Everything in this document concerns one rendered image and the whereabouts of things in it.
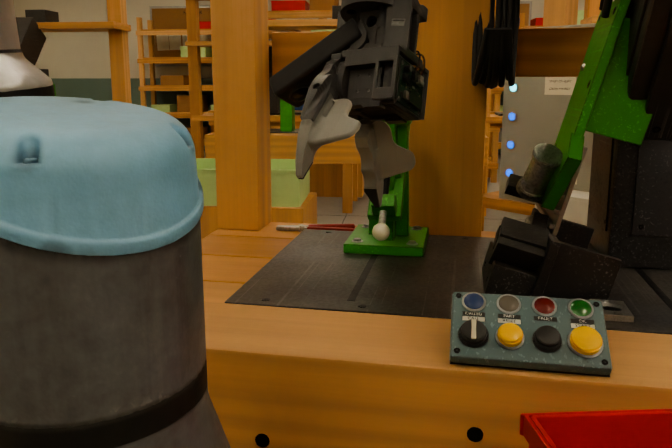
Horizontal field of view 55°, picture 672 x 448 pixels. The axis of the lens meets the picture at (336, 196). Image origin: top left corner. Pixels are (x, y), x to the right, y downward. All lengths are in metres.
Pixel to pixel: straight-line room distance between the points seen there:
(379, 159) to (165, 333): 0.43
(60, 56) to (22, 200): 12.11
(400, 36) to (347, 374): 0.34
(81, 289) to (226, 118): 1.02
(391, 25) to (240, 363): 0.38
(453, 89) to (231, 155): 0.45
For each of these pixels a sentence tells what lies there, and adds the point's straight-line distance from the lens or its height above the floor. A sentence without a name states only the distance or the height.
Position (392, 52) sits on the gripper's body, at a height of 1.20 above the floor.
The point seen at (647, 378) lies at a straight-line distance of 0.69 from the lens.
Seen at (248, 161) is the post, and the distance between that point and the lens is 1.28.
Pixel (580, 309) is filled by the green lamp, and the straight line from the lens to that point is 0.69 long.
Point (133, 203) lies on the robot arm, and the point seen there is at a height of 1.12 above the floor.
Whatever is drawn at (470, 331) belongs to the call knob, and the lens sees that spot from 0.65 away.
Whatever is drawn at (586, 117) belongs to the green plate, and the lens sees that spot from 0.84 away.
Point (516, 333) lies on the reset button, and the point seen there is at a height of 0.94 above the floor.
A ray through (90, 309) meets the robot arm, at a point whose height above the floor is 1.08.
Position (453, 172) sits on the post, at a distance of 1.21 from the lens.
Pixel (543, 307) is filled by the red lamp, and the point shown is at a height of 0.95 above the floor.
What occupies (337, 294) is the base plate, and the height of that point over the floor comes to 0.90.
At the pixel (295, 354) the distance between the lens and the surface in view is 0.68.
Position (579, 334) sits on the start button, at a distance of 0.66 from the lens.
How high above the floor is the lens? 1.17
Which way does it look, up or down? 10 degrees down
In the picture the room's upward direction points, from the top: straight up
